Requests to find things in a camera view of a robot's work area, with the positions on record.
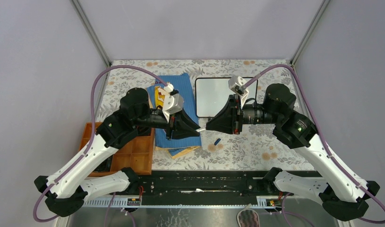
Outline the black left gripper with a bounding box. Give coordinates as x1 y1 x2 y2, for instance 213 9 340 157
132 105 200 140

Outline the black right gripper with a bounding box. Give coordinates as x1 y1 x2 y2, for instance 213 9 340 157
206 94 280 134

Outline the blue marker cap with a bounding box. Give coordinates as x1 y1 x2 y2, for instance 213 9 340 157
214 138 221 146

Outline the black framed whiteboard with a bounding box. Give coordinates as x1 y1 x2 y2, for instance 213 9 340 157
195 77 259 118

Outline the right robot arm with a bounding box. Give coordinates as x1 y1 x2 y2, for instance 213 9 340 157
205 84 380 221

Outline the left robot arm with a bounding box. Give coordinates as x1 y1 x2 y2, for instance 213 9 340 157
34 88 200 217

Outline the floral tablecloth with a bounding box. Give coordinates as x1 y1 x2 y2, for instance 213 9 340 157
95 60 313 171

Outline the orange wooden compartment tray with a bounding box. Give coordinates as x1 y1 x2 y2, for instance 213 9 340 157
89 128 154 177

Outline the striped object at bottom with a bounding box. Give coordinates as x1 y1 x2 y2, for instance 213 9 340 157
236 204 260 227

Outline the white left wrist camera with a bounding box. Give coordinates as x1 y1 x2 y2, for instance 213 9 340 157
163 82 184 116

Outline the black mounting rail base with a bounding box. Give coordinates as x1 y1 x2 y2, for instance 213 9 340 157
86 170 306 209

